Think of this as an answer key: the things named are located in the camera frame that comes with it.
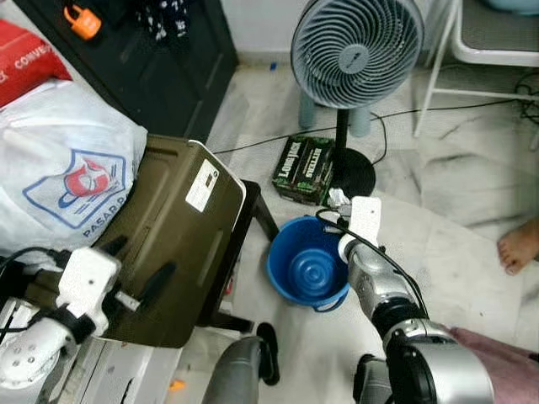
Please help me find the olive green hard case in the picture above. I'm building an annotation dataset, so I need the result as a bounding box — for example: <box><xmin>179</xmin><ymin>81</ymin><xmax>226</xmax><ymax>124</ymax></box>
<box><xmin>25</xmin><ymin>135</ymin><xmax>247</xmax><ymax>348</ymax></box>

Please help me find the green printed carton box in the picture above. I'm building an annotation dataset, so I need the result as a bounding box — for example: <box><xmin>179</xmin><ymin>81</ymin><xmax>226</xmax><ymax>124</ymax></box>
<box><xmin>271</xmin><ymin>135</ymin><xmax>338</xmax><ymax>205</ymax></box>

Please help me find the blue plastic bucket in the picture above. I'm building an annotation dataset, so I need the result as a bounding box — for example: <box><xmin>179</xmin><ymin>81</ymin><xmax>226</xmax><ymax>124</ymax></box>
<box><xmin>266</xmin><ymin>215</ymin><xmax>350</xmax><ymax>312</ymax></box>

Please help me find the white plastic drawer unit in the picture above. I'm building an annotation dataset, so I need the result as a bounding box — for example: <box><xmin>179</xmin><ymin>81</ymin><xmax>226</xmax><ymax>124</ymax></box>
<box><xmin>0</xmin><ymin>299</ymin><xmax>183</xmax><ymax>404</ymax></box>

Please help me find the black wooden stool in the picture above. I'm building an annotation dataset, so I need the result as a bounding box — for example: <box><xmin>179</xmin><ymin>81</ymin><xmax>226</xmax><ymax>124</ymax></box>
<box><xmin>198</xmin><ymin>179</ymin><xmax>280</xmax><ymax>333</ymax></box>

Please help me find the person's bare foot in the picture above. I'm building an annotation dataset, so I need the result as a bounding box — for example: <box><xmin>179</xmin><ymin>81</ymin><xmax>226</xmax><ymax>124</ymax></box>
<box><xmin>497</xmin><ymin>221</ymin><xmax>539</xmax><ymax>276</ymax></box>

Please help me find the pale blue cylinder leg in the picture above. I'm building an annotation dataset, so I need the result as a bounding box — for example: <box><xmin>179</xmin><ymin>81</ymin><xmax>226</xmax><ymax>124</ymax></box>
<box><xmin>350</xmin><ymin>105</ymin><xmax>372</xmax><ymax>137</ymax></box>

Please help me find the white printed plastic bag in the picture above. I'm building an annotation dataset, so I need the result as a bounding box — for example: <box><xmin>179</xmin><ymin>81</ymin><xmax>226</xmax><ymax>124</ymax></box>
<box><xmin>0</xmin><ymin>80</ymin><xmax>148</xmax><ymax>253</ymax></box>

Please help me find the pink flower print blanket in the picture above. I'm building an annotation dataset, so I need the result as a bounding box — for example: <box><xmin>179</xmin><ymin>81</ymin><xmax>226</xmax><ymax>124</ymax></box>
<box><xmin>451</xmin><ymin>327</ymin><xmax>539</xmax><ymax>404</ymax></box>

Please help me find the grey standing fan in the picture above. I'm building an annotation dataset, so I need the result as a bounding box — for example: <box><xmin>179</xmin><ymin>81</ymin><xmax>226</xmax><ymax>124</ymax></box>
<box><xmin>291</xmin><ymin>0</ymin><xmax>424</xmax><ymax>199</ymax></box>

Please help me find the red plastic bag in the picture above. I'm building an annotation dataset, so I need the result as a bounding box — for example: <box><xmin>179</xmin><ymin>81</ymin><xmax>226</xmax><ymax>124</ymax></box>
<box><xmin>0</xmin><ymin>19</ymin><xmax>72</xmax><ymax>109</ymax></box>

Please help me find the orange padlock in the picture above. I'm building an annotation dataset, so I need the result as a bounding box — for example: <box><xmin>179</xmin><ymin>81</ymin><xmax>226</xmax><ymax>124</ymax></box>
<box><xmin>63</xmin><ymin>4</ymin><xmax>102</xmax><ymax>40</ymax></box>

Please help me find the dark white-flowered cloth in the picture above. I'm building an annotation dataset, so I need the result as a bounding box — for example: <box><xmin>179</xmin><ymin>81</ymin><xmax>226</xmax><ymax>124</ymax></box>
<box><xmin>135</xmin><ymin>0</ymin><xmax>188</xmax><ymax>41</ymax></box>

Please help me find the white metal chair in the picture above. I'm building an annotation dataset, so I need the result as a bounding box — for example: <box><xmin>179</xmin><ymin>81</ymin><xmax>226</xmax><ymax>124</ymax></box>
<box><xmin>413</xmin><ymin>0</ymin><xmax>539</xmax><ymax>140</ymax></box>

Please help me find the pale blue basin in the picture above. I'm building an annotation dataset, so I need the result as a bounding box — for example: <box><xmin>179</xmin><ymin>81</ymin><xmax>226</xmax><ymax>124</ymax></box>
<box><xmin>484</xmin><ymin>0</ymin><xmax>539</xmax><ymax>16</ymax></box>

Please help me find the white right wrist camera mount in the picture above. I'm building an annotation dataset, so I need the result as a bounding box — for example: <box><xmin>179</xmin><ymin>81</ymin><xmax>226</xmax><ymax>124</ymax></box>
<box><xmin>348</xmin><ymin>196</ymin><xmax>382</xmax><ymax>246</ymax></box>

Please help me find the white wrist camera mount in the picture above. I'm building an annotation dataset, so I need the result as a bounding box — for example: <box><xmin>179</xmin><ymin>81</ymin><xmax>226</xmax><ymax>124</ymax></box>
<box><xmin>57</xmin><ymin>247</ymin><xmax>121</xmax><ymax>314</ymax></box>
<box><xmin>348</xmin><ymin>196</ymin><xmax>382</xmax><ymax>246</ymax></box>

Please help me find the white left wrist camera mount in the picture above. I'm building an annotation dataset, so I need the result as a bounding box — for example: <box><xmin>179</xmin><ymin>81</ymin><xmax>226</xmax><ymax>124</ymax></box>
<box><xmin>57</xmin><ymin>247</ymin><xmax>121</xmax><ymax>314</ymax></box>

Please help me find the black floor cable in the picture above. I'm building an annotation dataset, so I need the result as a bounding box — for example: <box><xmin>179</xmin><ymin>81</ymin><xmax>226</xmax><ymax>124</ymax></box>
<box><xmin>211</xmin><ymin>97</ymin><xmax>539</xmax><ymax>157</ymax></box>

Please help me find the black cable bundle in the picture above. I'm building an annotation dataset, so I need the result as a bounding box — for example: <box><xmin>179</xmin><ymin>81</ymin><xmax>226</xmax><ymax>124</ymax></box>
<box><xmin>514</xmin><ymin>72</ymin><xmax>539</xmax><ymax>127</ymax></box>

